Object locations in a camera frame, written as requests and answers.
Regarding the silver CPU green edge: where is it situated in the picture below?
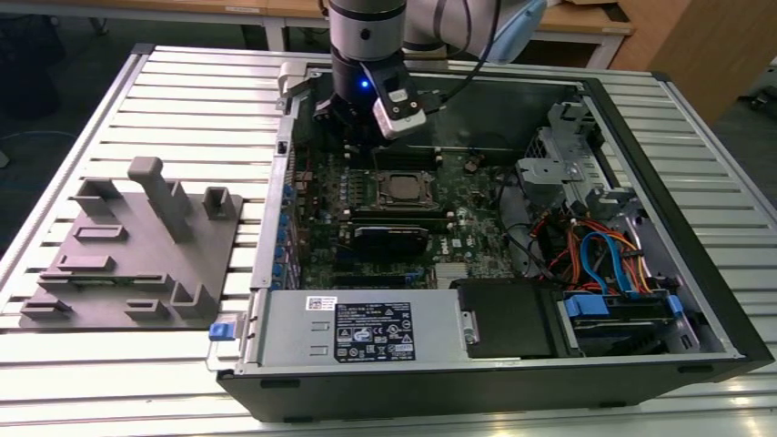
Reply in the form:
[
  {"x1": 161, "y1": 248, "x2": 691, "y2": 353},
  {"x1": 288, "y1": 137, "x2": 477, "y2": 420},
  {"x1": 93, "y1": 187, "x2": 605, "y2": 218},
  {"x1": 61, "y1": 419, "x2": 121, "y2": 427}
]
[{"x1": 388, "y1": 174, "x2": 424, "y2": 200}]

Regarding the blue disk carrier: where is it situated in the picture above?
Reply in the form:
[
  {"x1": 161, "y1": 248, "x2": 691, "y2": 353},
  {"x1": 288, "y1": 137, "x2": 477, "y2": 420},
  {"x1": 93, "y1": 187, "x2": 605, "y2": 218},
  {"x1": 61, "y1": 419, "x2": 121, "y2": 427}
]
[{"x1": 561, "y1": 293, "x2": 686, "y2": 320}]

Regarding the wooden desk white frame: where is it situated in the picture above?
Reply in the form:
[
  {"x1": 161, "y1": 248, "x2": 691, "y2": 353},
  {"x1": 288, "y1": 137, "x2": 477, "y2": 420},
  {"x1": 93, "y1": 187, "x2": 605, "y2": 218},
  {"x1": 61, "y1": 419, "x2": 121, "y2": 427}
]
[
  {"x1": 265, "y1": 0, "x2": 637, "y2": 70},
  {"x1": 0, "y1": 0, "x2": 272, "y2": 51}
]

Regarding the black graphics card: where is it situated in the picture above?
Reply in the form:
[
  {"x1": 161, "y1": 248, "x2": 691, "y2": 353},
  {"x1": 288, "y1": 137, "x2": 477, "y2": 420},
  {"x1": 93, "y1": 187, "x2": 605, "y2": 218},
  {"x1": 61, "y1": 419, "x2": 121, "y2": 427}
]
[{"x1": 349, "y1": 225, "x2": 430, "y2": 261}]

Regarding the gray parts rack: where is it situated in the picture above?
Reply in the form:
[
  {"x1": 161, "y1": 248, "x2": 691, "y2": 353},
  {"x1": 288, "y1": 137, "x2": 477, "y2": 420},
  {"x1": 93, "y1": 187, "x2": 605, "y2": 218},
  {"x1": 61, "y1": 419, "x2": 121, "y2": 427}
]
[{"x1": 17, "y1": 156, "x2": 245, "y2": 330}]

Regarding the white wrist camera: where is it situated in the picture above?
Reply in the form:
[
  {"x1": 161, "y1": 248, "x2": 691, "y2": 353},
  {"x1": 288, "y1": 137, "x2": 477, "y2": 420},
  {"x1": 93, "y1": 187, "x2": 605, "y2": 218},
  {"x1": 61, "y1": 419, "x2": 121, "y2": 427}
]
[{"x1": 361, "y1": 58, "x2": 429, "y2": 141}]

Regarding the black PC case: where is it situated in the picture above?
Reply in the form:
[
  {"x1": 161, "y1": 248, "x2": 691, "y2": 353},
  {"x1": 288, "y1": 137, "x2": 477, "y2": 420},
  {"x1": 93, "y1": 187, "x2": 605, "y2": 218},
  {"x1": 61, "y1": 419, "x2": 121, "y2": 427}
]
[{"x1": 205, "y1": 61, "x2": 775, "y2": 423}]

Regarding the silver drive cage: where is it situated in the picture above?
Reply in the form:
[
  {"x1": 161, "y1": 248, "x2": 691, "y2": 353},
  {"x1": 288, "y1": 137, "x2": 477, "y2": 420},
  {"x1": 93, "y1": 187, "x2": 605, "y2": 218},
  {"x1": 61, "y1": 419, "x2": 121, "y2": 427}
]
[{"x1": 513, "y1": 102, "x2": 647, "y2": 219}]

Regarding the CPU socket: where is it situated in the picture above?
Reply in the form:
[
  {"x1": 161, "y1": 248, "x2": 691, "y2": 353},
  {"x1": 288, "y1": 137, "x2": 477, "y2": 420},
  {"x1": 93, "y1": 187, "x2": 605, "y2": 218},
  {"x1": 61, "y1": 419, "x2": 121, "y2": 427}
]
[{"x1": 373, "y1": 168, "x2": 446, "y2": 213}]

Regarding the black plastic shroud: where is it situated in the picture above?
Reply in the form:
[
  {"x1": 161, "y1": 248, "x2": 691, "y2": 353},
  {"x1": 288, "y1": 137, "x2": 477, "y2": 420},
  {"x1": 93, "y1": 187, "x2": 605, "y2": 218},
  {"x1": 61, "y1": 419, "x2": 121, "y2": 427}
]
[{"x1": 452, "y1": 279, "x2": 572, "y2": 361}]

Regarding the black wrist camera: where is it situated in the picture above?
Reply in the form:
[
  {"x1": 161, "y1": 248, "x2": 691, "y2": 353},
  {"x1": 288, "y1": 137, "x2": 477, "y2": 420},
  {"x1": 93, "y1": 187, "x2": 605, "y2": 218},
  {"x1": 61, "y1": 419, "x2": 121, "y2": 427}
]
[{"x1": 312, "y1": 93, "x2": 336, "y2": 124}]

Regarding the wooden cabinet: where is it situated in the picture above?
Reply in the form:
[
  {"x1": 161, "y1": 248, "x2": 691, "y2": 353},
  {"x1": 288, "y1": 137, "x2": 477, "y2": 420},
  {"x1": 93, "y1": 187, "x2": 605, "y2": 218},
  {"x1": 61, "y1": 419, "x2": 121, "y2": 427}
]
[{"x1": 606, "y1": 0, "x2": 777, "y2": 127}]

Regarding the black internal cable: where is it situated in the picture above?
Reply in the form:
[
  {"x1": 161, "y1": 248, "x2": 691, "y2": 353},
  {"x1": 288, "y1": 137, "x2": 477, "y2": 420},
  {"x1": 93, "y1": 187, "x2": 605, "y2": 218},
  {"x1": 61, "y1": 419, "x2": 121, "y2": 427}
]
[{"x1": 496, "y1": 170, "x2": 569, "y2": 286}]

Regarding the silver power supply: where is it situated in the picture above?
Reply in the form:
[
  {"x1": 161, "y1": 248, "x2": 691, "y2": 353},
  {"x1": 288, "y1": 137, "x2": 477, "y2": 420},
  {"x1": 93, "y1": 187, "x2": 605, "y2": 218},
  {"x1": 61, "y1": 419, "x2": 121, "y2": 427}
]
[{"x1": 240, "y1": 290, "x2": 472, "y2": 368}]

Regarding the black RAM slot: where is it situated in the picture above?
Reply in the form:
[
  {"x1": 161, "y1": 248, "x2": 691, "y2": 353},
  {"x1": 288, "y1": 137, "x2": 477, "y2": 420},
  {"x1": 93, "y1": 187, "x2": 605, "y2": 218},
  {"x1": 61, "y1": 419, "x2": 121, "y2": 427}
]
[
  {"x1": 345, "y1": 152, "x2": 442, "y2": 160},
  {"x1": 350, "y1": 207, "x2": 456, "y2": 214},
  {"x1": 345, "y1": 158, "x2": 442, "y2": 165},
  {"x1": 350, "y1": 222, "x2": 456, "y2": 230},
  {"x1": 345, "y1": 162, "x2": 442, "y2": 170},
  {"x1": 350, "y1": 217, "x2": 456, "y2": 224},
  {"x1": 345, "y1": 147, "x2": 442, "y2": 155},
  {"x1": 350, "y1": 212, "x2": 456, "y2": 219}
]

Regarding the green motherboard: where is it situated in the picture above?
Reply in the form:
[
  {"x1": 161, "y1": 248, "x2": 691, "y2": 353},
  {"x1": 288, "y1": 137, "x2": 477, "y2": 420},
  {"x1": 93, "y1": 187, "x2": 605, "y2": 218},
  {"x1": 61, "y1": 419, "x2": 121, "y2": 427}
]
[{"x1": 289, "y1": 144, "x2": 538, "y2": 291}]

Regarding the orange red wire bundle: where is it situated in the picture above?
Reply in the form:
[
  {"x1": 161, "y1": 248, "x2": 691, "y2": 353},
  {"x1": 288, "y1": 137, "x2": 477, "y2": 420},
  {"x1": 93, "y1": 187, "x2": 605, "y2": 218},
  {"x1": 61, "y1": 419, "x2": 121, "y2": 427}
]
[{"x1": 538, "y1": 217, "x2": 662, "y2": 297}]

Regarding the blue data wire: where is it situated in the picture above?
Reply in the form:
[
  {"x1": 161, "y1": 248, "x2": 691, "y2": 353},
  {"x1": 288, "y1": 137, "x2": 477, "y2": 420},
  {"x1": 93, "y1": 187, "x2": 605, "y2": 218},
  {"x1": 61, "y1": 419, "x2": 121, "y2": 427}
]
[{"x1": 580, "y1": 231, "x2": 638, "y2": 300}]

